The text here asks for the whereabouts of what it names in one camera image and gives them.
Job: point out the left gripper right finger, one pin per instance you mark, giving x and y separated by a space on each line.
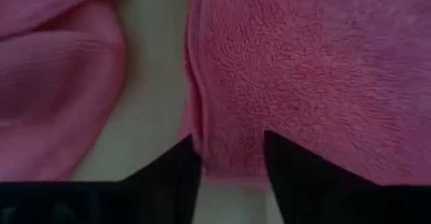
303 180

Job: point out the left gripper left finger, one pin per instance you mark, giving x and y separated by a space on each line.
171 183

